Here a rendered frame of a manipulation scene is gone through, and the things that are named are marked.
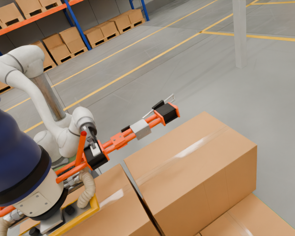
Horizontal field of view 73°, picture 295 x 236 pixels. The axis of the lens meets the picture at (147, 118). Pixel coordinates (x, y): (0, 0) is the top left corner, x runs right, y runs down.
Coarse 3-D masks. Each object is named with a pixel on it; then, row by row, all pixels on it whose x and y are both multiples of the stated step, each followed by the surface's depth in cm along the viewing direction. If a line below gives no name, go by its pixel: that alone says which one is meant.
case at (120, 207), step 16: (112, 176) 110; (80, 192) 108; (96, 192) 105; (112, 192) 102; (128, 192) 99; (112, 208) 95; (128, 208) 92; (144, 208) 94; (32, 224) 102; (80, 224) 94; (96, 224) 91; (112, 224) 89; (128, 224) 86; (144, 224) 84
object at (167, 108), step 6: (168, 102) 90; (162, 108) 88; (168, 108) 86; (174, 108) 85; (156, 114) 87; (162, 114) 84; (168, 114) 85; (174, 114) 87; (162, 120) 84; (168, 120) 87
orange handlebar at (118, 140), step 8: (152, 120) 88; (160, 120) 85; (112, 136) 85; (120, 136) 83; (128, 136) 82; (104, 144) 83; (120, 144) 81; (64, 168) 80; (80, 168) 78; (64, 176) 76; (0, 208) 74; (8, 208) 72; (0, 216) 72
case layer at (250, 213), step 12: (240, 204) 116; (252, 204) 114; (264, 204) 113; (228, 216) 114; (240, 216) 112; (252, 216) 110; (264, 216) 108; (276, 216) 106; (204, 228) 114; (216, 228) 111; (228, 228) 109; (240, 228) 107; (252, 228) 106; (264, 228) 104; (276, 228) 102; (288, 228) 101
